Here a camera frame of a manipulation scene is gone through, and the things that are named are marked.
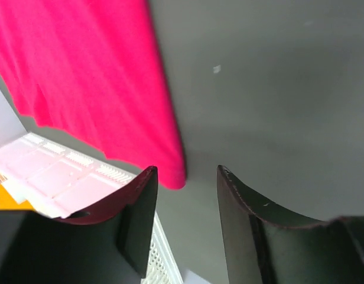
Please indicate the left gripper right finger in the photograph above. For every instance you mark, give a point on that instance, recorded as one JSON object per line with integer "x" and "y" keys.
{"x": 267, "y": 243}

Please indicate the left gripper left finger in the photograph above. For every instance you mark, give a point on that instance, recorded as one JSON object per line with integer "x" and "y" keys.
{"x": 107, "y": 242}

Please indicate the red t shirt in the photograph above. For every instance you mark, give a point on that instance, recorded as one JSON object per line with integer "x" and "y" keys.
{"x": 93, "y": 70}

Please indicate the white file organizer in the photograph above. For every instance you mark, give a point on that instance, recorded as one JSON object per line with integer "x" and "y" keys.
{"x": 58, "y": 182}

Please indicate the orange plastic folder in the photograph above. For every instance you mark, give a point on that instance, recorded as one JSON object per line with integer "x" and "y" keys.
{"x": 8, "y": 203}

